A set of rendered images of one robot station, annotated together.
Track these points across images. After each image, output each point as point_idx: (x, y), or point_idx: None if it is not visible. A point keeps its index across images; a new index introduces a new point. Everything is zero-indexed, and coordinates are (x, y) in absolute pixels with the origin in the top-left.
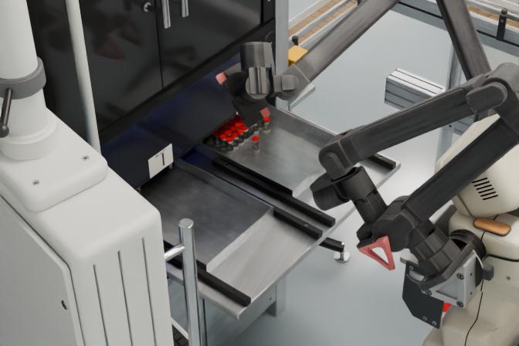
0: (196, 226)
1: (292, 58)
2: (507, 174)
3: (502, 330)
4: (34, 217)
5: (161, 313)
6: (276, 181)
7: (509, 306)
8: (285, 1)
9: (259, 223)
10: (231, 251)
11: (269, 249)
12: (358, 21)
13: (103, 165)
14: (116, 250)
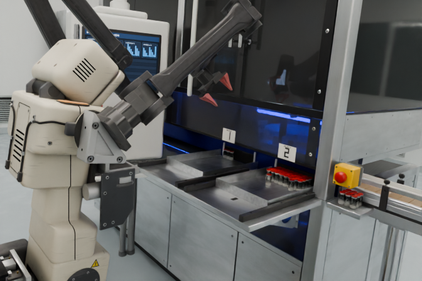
0: (203, 165)
1: (338, 164)
2: (46, 53)
3: (37, 226)
4: None
5: None
6: (226, 175)
7: (34, 194)
8: (333, 104)
9: (193, 171)
10: (178, 167)
11: (175, 175)
12: None
13: (97, 6)
14: (67, 15)
